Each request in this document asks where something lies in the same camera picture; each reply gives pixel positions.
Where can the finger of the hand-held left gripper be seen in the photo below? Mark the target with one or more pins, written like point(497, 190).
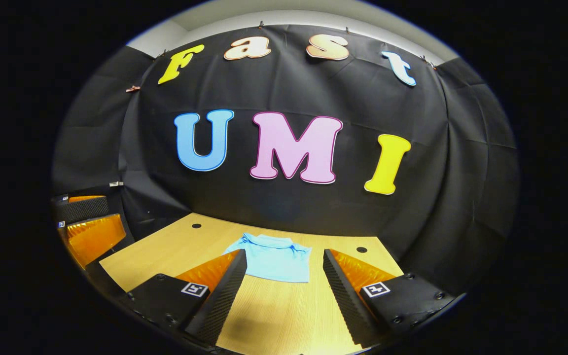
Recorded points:
point(94, 239)
point(84, 209)

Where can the black backdrop cloth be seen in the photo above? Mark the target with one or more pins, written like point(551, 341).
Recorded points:
point(289, 207)

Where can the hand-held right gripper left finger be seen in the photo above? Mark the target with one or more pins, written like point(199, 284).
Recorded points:
point(222, 301)

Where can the orange backdrop clip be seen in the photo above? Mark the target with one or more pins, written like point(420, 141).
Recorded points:
point(132, 88)

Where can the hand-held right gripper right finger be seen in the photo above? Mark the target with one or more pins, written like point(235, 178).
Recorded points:
point(345, 301)

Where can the light blue polo T-shirt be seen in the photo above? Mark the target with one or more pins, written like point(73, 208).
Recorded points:
point(274, 259)

